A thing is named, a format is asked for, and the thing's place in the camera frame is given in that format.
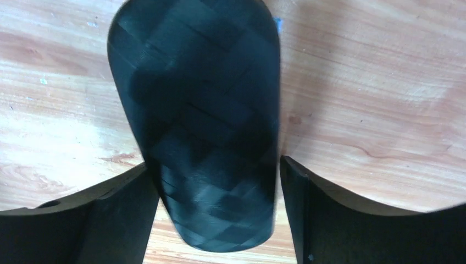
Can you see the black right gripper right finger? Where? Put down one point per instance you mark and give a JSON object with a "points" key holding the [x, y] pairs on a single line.
{"points": [[331, 224]]}

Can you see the black glasses case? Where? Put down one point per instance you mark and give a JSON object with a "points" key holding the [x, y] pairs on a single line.
{"points": [[199, 82]]}

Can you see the light blue cleaning cloth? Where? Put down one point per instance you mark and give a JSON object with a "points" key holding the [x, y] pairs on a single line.
{"points": [[278, 22]]}

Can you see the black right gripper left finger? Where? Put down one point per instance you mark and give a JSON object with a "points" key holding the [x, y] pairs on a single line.
{"points": [[107, 223]]}

